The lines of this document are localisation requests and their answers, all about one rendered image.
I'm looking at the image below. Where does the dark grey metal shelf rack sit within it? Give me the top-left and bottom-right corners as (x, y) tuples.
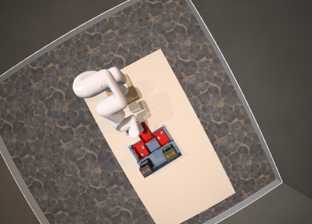
(128, 125), (182, 178)

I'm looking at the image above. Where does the red bin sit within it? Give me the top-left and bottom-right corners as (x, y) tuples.
(133, 141), (151, 160)
(139, 122), (153, 144)
(153, 129), (170, 147)

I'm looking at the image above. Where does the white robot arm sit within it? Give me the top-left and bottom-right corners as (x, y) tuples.
(73, 67), (141, 138)

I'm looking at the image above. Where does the dark green tool case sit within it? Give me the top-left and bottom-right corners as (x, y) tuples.
(162, 144), (178, 162)

